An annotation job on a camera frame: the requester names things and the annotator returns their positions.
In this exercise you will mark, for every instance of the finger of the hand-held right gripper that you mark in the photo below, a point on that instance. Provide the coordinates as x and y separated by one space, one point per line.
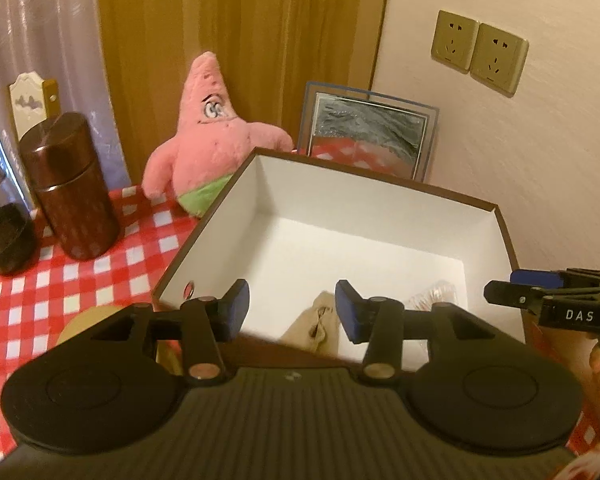
510 294
530 278

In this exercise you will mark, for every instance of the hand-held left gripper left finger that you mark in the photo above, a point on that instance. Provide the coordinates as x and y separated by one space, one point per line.
238 305

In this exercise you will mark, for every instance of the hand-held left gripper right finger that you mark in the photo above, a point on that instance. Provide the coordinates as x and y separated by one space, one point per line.
347 310

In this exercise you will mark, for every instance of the beige cloth pouch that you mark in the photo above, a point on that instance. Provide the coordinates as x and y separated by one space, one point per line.
305 325

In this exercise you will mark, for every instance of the brown cardboard box white inside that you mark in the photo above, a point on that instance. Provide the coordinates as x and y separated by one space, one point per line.
330 210

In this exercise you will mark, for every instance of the orange printed bag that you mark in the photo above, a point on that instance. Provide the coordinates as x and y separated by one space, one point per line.
560 370

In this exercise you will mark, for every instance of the clear plastic bag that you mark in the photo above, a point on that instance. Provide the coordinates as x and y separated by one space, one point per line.
430 295

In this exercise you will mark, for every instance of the tan round disc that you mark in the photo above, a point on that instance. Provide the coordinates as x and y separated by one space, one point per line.
80 322

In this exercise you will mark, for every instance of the red checkered tablecloth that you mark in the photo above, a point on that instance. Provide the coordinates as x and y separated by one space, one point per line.
80 280

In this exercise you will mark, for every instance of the pink starfish plush toy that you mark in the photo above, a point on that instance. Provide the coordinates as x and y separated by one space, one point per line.
205 145

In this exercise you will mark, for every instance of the framed mirror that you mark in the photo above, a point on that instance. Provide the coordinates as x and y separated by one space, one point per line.
365 125

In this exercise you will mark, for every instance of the brown cylindrical canister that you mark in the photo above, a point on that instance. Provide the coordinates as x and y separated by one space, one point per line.
70 185

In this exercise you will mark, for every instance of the orange curtain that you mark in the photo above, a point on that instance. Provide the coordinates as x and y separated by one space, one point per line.
255 20

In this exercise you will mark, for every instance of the white wooden holder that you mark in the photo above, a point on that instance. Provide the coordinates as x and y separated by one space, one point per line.
30 102

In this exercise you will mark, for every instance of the sheer white curtain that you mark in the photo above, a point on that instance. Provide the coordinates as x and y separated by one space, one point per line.
40 25

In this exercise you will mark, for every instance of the gold wall socket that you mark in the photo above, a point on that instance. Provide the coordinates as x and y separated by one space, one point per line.
499 59
454 41

